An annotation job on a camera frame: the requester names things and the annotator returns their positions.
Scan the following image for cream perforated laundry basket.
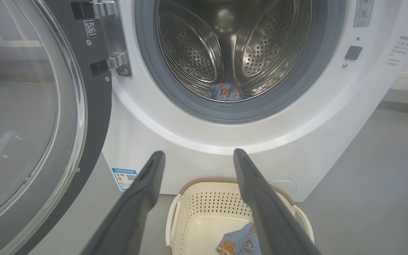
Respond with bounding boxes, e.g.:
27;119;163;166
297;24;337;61
165;178;315;255

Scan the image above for blue energy label sticker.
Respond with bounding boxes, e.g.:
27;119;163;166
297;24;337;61
112;168;138;192

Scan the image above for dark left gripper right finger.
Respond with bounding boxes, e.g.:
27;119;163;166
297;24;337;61
233;148;321;255

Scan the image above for grey instruction sticker with icons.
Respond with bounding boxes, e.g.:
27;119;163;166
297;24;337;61
353;0;374;28

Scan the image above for black door latch socket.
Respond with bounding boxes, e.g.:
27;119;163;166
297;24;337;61
345;45;363;61

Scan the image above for stainless steel washing machine drum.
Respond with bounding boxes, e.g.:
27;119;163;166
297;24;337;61
156;0;312;102

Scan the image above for blue garment small orange prints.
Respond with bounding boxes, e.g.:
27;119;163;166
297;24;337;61
204;83;244;102

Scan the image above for metal washing machine door hinge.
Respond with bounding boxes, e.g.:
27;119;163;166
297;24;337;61
71;0;132;77

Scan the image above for white front-load washing machine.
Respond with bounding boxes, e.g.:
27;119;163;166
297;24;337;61
101;0;408;202

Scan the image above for white printed instruction label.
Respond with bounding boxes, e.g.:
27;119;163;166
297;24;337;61
385;35;408;67

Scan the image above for blue garment large orange patch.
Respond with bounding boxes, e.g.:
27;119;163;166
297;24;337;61
216;222;261;255

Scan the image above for black rimmed glass washer door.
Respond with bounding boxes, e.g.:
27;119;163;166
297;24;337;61
0;0;113;255

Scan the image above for white QR code sticker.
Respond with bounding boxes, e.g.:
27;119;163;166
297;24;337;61
84;20;98;39

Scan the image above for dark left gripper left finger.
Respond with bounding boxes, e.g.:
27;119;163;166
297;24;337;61
80;151;166;255

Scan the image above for round white drain filter cover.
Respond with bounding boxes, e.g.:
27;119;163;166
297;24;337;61
270;180;297;193

